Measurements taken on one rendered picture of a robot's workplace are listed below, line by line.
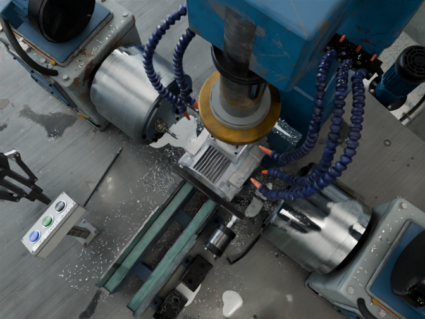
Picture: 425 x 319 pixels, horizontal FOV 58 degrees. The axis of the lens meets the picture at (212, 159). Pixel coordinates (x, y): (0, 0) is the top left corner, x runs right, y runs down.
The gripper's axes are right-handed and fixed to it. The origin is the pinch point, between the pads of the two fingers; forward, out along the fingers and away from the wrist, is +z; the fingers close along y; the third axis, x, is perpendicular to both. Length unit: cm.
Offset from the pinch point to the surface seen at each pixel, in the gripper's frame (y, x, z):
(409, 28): 200, -5, 130
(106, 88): 32.6, 5.3, -1.8
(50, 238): -7.4, -3.4, 10.0
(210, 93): 41, -30, -9
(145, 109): 34.2, -6.7, 2.6
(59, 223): -3.0, -3.2, 8.8
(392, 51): 146, -20, 90
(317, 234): 34, -56, 25
